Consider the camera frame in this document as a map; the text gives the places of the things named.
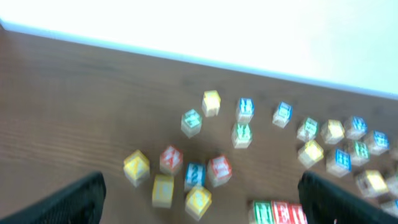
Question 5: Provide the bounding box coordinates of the yellow block centre right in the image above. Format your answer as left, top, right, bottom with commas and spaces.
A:
355, 170, 389, 198

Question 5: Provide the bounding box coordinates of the blue H block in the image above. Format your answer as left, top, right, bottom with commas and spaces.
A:
326, 148, 352, 177

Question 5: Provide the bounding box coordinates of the blue l block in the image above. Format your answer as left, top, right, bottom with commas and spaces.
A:
272, 101, 293, 128
236, 98, 255, 123

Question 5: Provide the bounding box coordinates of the green Z block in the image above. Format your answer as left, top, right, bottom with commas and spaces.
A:
231, 123, 252, 149

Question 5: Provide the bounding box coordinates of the yellow block top left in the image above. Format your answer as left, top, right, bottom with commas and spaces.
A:
202, 90, 221, 117

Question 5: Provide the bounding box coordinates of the red A block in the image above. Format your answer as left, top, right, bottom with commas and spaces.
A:
159, 145, 183, 176

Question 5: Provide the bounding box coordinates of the blue L block right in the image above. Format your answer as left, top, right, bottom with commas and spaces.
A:
272, 101, 293, 128

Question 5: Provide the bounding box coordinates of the blue T block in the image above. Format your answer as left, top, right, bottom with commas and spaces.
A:
380, 199, 398, 217

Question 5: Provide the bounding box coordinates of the yellow Q block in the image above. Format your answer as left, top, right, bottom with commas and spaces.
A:
185, 185, 212, 221

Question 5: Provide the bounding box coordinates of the yellow O block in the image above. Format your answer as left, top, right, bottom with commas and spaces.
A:
298, 140, 324, 169

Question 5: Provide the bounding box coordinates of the red E block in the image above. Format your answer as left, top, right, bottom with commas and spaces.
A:
272, 201, 292, 224

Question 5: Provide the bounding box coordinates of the red U block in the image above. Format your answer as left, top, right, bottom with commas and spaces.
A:
289, 204, 308, 224

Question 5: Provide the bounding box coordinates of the blue 5 block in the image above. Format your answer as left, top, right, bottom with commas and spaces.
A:
364, 131, 390, 156

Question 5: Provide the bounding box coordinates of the red I block left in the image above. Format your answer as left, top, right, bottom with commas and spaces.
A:
208, 155, 232, 187

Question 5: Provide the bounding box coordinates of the green B block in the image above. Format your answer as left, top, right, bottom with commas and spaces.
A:
348, 140, 370, 166

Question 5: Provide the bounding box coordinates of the yellow C block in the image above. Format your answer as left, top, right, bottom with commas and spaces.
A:
152, 174, 174, 208

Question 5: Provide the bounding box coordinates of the yellow K block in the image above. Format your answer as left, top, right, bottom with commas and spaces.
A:
123, 150, 150, 187

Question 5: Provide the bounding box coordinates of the green N block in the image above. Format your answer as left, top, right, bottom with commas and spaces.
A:
248, 200, 275, 224

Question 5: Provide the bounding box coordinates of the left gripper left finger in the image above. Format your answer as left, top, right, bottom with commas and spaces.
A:
1, 172, 106, 224

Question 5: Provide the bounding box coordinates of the green 7 block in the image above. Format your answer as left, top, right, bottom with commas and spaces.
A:
181, 109, 202, 138

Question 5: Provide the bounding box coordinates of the blue 2 block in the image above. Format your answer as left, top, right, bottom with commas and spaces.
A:
184, 162, 206, 192

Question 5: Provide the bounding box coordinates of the blue D block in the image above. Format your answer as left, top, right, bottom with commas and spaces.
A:
343, 116, 368, 140

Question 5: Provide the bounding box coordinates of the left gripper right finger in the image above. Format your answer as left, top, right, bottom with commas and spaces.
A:
298, 171, 397, 224

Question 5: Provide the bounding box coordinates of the blue L block left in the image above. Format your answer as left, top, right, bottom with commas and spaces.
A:
236, 98, 255, 123

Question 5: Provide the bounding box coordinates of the green 4 block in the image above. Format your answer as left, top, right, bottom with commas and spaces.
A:
297, 117, 318, 142

